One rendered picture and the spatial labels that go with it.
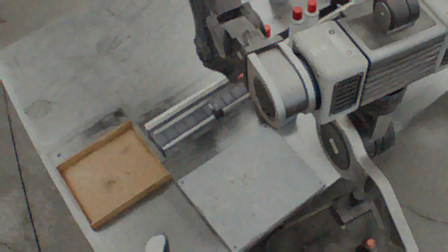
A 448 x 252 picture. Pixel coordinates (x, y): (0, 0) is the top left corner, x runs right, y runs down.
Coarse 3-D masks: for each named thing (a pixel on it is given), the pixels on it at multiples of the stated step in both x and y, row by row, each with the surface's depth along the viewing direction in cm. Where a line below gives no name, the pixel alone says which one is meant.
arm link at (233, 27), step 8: (240, 16) 102; (224, 24) 100; (232, 24) 100; (240, 24) 99; (248, 24) 99; (232, 32) 98; (240, 32) 98; (232, 40) 98; (232, 48) 101; (232, 56) 104
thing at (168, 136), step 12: (228, 84) 166; (240, 84) 166; (204, 96) 163; (228, 96) 163; (240, 96) 163; (204, 108) 160; (168, 120) 157; (192, 120) 157; (168, 132) 154; (180, 132) 154
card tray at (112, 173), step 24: (96, 144) 154; (120, 144) 156; (144, 144) 157; (72, 168) 150; (96, 168) 151; (120, 168) 151; (144, 168) 151; (72, 192) 145; (96, 192) 146; (120, 192) 146; (144, 192) 144; (96, 216) 141
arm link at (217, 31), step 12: (216, 0) 102; (228, 0) 103; (240, 0) 103; (216, 12) 102; (228, 12) 103; (240, 12) 104; (252, 12) 102; (216, 24) 101; (216, 36) 101; (228, 48) 100
